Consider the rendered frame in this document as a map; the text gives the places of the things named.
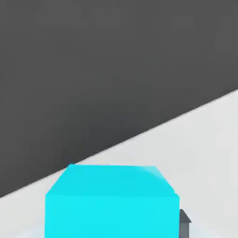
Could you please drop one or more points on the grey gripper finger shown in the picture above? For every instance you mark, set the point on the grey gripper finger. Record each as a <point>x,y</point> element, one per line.
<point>184,226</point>

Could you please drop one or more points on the small cyan cube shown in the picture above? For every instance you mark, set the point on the small cyan cube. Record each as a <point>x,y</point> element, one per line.
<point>111,204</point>

